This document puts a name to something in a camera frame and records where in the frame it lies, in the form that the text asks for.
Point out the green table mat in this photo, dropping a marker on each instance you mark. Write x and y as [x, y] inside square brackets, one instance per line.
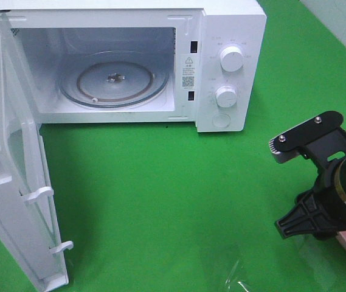
[160, 207]

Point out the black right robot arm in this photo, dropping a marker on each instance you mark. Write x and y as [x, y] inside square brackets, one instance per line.
[321, 210]

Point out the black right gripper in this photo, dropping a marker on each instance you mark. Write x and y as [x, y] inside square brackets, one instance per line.
[319, 212]

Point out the white microwave knob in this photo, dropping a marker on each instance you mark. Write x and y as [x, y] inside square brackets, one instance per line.
[226, 96]
[231, 58]

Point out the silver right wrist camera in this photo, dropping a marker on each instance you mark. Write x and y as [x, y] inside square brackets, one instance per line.
[279, 156]

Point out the white microwave oven body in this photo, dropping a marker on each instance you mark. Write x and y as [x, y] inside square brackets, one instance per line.
[54, 33]

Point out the glass microwave turntable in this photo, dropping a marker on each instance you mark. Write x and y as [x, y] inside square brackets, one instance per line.
[116, 79]

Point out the round white door release button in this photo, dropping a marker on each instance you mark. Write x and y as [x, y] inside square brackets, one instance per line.
[221, 120]

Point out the white microwave door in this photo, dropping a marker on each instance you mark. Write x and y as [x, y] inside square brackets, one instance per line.
[28, 219]

